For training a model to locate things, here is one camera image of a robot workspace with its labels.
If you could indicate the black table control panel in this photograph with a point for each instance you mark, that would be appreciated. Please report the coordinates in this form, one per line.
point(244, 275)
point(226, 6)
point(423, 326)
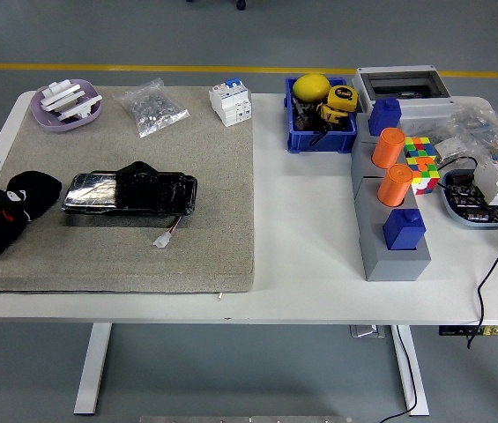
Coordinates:
point(455, 330)

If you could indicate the purple plastic tray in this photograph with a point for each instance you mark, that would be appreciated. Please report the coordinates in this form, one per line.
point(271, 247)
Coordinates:
point(39, 115)

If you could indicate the white long plastic piece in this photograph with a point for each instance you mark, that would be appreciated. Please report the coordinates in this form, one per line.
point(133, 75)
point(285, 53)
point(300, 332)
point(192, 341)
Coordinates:
point(64, 100)
point(82, 108)

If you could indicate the white ridged plastic piece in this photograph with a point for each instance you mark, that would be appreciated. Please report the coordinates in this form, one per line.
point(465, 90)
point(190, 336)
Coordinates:
point(60, 88)

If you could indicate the clear bag of screws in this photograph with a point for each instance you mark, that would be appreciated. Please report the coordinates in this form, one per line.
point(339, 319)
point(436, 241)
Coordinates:
point(149, 108)

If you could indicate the grey-brown mat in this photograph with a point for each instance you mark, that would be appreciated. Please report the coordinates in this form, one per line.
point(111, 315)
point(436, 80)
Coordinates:
point(143, 260)

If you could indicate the white table leg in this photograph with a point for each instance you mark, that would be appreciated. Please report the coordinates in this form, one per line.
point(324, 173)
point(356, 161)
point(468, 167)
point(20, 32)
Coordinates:
point(92, 370)
point(411, 374)

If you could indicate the white circuit breaker blue lever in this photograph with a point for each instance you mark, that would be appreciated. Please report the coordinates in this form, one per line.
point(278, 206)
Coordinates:
point(231, 103)

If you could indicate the black chair caster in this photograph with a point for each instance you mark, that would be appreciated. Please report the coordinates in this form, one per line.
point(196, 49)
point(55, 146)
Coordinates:
point(241, 4)

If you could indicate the brown part in bin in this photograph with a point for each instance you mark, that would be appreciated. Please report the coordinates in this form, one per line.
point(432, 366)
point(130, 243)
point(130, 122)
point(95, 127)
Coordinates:
point(305, 124)

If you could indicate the yellow ball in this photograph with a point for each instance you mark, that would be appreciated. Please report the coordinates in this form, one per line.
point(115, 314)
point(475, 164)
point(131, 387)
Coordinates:
point(311, 88)

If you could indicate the blue plastic bin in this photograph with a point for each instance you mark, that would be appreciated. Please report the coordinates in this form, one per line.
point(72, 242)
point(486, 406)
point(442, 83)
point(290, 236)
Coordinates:
point(319, 141)

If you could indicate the small yellow black tape measure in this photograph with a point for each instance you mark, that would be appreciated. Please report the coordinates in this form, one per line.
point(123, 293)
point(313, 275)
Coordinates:
point(332, 114)

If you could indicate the large yellow black tape measure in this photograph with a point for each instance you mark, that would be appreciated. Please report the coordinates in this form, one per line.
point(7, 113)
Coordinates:
point(343, 98)

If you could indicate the orange cylinder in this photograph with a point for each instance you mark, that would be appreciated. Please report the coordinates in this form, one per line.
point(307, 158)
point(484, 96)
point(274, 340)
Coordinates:
point(387, 147)
point(394, 185)

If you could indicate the blue block with knob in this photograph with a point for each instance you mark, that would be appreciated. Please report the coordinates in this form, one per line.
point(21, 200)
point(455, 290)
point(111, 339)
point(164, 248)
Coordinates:
point(403, 231)
point(385, 116)

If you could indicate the grey box under table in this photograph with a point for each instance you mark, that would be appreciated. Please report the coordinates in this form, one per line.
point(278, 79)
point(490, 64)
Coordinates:
point(365, 331)

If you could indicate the grey block holder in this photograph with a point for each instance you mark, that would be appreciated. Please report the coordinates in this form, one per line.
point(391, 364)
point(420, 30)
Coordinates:
point(389, 264)

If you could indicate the colourful puzzle cube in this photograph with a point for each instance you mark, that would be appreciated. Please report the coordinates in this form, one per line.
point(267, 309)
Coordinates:
point(427, 176)
point(420, 147)

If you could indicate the small bag with white part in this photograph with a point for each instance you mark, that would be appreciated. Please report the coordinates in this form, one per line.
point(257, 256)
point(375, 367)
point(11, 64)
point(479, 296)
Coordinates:
point(449, 147)

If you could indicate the grey-blue tray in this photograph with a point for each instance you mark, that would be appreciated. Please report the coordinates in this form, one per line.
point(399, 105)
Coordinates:
point(451, 211)

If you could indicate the black circuit modules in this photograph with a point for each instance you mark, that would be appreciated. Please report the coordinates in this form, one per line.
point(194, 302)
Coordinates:
point(466, 202)

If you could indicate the clear bag of parts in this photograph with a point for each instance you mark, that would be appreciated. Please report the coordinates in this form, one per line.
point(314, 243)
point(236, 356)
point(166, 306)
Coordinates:
point(497, 138)
point(473, 116)

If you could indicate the grey electrical enclosure box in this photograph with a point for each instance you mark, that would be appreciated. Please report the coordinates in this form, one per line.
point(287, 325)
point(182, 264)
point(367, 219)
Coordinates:
point(425, 108)

